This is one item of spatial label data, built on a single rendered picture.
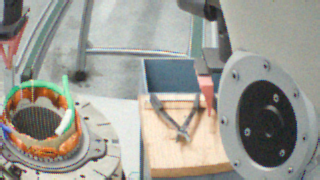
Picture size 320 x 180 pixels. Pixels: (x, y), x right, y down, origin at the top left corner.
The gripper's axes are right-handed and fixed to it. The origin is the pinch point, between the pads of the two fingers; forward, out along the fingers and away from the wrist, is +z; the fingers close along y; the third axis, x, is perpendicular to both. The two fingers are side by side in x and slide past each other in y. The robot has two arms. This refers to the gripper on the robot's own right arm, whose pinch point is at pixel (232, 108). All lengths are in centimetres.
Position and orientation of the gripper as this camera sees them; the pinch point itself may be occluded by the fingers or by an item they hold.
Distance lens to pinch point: 130.3
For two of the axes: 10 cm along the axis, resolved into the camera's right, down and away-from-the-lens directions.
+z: -0.1, 8.6, 5.1
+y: -10.0, 0.4, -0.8
